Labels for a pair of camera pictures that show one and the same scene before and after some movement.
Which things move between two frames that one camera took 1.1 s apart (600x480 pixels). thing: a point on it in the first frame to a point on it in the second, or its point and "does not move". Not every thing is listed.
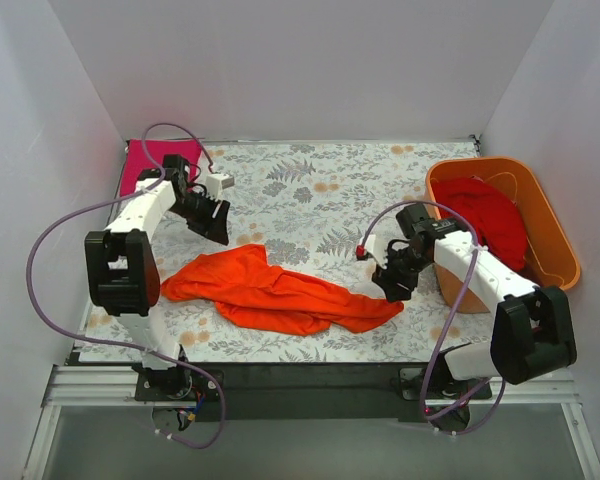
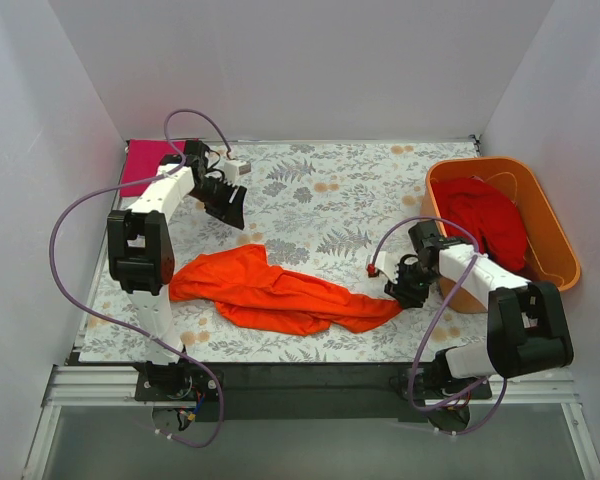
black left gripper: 206,211 to 219,195
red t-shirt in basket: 498,222 does not move
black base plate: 314,391 does not move
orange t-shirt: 245,285 does not move
